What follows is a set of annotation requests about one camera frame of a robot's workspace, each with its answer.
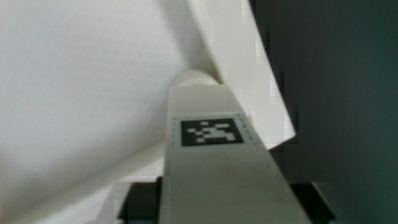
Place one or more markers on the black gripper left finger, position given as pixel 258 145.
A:
pixel 141 204

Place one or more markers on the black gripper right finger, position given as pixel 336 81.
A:
pixel 313 203

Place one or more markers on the white desk leg with tag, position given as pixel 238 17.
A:
pixel 222 186

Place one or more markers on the white desk top panel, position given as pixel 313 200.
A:
pixel 91 54

